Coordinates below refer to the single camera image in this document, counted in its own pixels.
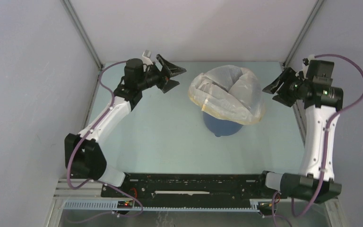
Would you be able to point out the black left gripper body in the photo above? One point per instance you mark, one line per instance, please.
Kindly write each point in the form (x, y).
(155, 77)

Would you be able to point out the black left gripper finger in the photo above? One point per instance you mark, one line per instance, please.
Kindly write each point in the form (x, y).
(169, 85)
(169, 69)

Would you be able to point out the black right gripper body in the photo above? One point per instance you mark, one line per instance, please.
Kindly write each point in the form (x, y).
(293, 87)

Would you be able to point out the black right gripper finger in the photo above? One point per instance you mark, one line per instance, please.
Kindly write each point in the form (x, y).
(279, 81)
(285, 100)

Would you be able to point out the translucent yellowish plastic trash bag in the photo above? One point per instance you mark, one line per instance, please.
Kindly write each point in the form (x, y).
(229, 93)

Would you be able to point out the blue plastic trash bin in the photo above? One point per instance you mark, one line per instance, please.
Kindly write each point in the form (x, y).
(220, 127)

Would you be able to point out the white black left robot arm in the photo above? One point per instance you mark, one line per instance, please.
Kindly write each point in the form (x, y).
(84, 158)

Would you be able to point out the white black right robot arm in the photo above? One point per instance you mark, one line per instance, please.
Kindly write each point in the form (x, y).
(322, 102)

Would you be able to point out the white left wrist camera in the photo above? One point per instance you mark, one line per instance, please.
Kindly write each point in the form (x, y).
(146, 57)

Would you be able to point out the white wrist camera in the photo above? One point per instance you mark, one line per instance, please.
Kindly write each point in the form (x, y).
(305, 64)
(146, 57)

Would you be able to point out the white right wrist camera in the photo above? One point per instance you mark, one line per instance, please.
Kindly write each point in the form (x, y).
(305, 64)

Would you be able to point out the right aluminium frame post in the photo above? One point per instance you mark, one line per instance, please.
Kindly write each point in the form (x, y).
(304, 30)

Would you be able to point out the aluminium frame post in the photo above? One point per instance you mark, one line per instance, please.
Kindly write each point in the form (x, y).
(304, 30)
(71, 11)

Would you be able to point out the left aluminium frame post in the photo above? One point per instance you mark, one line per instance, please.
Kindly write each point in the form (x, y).
(71, 11)

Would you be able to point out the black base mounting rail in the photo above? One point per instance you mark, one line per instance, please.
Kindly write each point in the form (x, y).
(197, 190)

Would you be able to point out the grey slotted cable duct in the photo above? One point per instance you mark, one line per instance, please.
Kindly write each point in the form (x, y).
(116, 205)

